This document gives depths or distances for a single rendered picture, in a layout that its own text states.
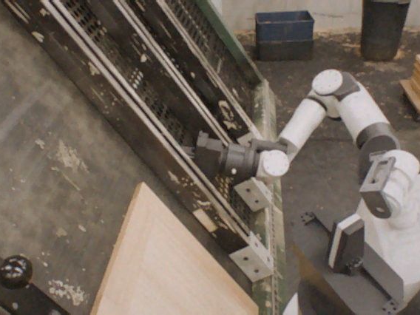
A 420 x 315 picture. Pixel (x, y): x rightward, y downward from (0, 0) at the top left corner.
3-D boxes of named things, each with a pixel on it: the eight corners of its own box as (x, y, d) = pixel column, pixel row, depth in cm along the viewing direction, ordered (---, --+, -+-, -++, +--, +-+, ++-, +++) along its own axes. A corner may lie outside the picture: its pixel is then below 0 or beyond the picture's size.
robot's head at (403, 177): (426, 188, 82) (415, 149, 78) (411, 228, 76) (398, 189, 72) (390, 186, 87) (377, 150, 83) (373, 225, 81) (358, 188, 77)
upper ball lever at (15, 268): (-17, 287, 57) (22, 300, 47) (-41, 268, 55) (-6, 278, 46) (5, 262, 59) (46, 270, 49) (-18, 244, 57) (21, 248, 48)
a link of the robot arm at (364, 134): (404, 137, 110) (432, 178, 101) (373, 160, 114) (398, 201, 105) (380, 115, 104) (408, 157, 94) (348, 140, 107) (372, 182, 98)
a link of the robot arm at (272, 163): (236, 182, 122) (278, 189, 122) (240, 174, 111) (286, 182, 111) (242, 141, 124) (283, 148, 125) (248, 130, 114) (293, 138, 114)
